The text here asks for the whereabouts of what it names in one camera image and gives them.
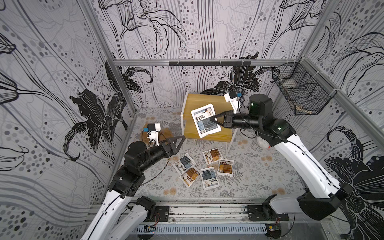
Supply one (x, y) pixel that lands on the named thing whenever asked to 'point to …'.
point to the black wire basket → (306, 92)
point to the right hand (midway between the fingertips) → (212, 118)
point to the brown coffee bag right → (225, 167)
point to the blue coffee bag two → (209, 178)
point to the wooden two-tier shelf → (190, 101)
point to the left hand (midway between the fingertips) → (184, 143)
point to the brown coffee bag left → (191, 176)
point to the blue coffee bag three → (184, 163)
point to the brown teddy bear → (164, 134)
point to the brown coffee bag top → (212, 155)
